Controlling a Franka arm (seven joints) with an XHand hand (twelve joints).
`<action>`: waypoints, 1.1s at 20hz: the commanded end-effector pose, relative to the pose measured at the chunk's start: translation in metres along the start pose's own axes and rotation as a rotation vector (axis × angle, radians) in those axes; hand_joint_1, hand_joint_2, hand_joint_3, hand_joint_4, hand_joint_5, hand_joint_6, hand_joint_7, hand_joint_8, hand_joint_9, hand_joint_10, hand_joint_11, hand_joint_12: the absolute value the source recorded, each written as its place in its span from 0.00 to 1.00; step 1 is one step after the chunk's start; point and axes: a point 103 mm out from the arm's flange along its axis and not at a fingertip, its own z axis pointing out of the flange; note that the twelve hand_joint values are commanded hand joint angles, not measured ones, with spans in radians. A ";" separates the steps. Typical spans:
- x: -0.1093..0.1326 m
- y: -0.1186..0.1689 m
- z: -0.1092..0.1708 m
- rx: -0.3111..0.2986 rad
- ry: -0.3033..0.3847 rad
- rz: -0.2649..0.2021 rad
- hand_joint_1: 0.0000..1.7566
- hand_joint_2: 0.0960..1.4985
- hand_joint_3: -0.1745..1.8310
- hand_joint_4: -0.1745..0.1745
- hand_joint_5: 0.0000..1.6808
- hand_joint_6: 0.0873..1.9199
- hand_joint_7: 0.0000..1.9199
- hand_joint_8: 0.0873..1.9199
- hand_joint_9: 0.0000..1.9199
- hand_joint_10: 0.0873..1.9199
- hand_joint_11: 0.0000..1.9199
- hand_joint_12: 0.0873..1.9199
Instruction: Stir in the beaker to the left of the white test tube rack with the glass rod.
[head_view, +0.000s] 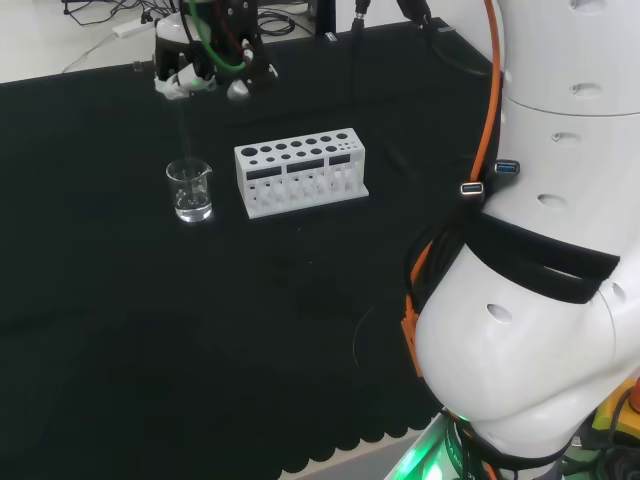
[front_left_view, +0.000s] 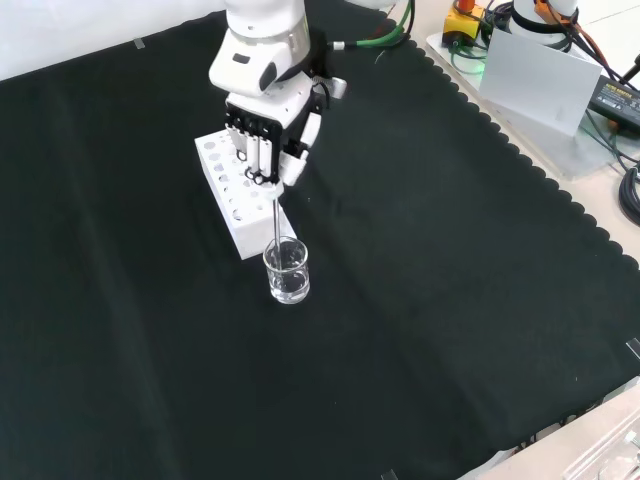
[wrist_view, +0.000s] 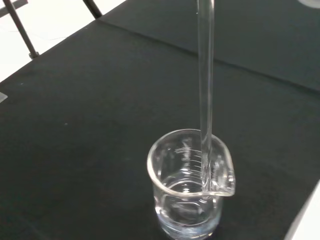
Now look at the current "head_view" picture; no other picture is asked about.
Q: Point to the clear cloth clip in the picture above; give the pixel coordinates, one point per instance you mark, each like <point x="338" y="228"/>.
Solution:
<point x="137" y="66"/>
<point x="446" y="30"/>

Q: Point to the clear glass beaker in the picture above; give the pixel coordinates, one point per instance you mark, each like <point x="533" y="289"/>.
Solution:
<point x="190" y="205"/>

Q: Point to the black bench cloth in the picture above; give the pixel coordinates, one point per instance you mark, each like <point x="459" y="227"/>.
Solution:
<point x="150" y="325"/>

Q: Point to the clear glass rod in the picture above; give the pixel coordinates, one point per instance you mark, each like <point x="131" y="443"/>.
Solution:
<point x="187" y="145"/>

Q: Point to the blue USB plug black shell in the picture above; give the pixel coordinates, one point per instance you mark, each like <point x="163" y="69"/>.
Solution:
<point x="507" y="167"/>

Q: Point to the white test tube rack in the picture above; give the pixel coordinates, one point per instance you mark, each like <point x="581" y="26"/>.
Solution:
<point x="300" y="165"/>

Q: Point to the yellow stop button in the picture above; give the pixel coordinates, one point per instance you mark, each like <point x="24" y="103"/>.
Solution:
<point x="612" y="420"/>

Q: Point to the white power strip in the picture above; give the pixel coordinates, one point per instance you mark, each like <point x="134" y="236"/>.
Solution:
<point x="131" y="27"/>

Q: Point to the blue USB plug silver shell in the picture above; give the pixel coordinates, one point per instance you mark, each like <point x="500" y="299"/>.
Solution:
<point x="472" y="188"/>

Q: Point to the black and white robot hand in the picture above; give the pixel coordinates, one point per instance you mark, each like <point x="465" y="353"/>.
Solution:
<point x="235" y="50"/>

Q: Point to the black upright pole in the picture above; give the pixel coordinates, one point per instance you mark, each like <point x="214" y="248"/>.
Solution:
<point x="325" y="15"/>

